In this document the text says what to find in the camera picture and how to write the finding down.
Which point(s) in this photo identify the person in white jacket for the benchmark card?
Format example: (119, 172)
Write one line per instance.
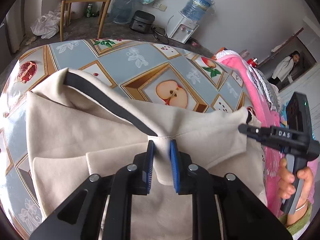
(284, 68)

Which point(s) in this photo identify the fruit pattern bed sheet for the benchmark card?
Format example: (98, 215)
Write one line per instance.
(132, 68)

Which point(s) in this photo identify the white water dispenser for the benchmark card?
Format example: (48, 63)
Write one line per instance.
(180, 28)

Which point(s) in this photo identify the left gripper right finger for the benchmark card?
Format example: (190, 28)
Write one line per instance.
(179, 165)

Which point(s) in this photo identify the blue water bottle on dispenser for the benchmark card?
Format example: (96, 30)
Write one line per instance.
(194, 10)

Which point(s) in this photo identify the red bottle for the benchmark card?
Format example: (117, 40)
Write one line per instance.
(252, 62)

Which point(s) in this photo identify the grey lace-trimmed blanket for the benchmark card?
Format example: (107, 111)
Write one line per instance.
(267, 91)

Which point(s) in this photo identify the person's right hand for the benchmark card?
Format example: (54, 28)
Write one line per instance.
(286, 189)

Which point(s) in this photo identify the wall power socket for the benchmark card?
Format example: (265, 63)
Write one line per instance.
(159, 6)

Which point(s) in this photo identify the black rice cooker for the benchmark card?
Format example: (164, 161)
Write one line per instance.
(142, 21)

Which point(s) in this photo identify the pink floral blanket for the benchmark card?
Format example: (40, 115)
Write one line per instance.
(267, 118)

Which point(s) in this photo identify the beige jacket with black stripes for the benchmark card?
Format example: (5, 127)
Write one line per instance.
(77, 126)

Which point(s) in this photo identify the green drink can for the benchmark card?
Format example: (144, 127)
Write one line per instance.
(89, 10)

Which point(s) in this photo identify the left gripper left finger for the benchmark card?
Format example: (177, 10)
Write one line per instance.
(143, 175)

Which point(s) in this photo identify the white plastic bag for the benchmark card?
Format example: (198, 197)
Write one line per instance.
(47, 25)

